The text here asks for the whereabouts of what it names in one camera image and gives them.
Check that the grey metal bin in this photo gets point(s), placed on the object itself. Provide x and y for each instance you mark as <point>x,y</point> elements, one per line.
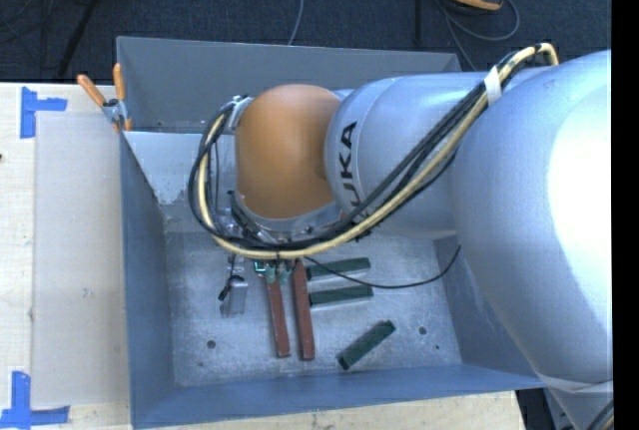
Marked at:
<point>224,368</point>

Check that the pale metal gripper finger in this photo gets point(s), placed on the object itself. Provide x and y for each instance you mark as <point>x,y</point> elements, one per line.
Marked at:
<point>237,299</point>
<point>235,269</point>

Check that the dark green flat block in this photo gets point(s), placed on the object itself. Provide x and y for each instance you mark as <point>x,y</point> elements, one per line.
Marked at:
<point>344,294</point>
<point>344,266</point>
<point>367,344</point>

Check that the red-brown flat block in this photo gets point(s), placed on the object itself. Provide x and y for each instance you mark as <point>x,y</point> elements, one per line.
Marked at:
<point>304,318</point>
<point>278,323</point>

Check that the pale flat board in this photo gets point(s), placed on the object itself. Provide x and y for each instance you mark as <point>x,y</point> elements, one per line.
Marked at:
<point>75,243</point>

